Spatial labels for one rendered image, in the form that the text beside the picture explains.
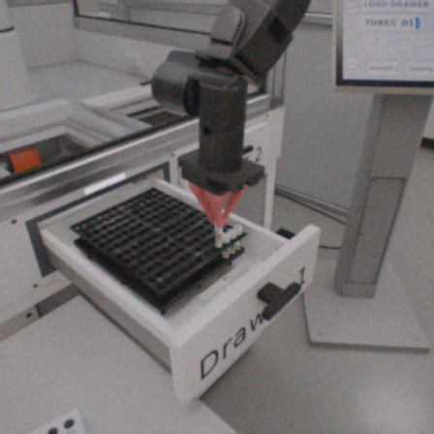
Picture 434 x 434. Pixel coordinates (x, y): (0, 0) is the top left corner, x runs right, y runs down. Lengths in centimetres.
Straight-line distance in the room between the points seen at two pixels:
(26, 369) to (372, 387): 122
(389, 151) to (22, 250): 117
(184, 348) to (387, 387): 125
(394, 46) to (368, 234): 69
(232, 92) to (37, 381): 47
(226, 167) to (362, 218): 114
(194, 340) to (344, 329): 129
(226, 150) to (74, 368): 39
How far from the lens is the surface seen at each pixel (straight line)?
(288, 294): 51
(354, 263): 170
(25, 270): 70
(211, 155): 48
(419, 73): 131
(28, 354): 69
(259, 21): 46
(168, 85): 51
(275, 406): 149
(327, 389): 156
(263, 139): 99
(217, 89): 45
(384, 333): 174
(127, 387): 61
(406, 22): 137
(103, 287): 57
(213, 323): 46
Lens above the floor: 126
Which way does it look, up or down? 33 degrees down
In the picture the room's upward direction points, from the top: straight up
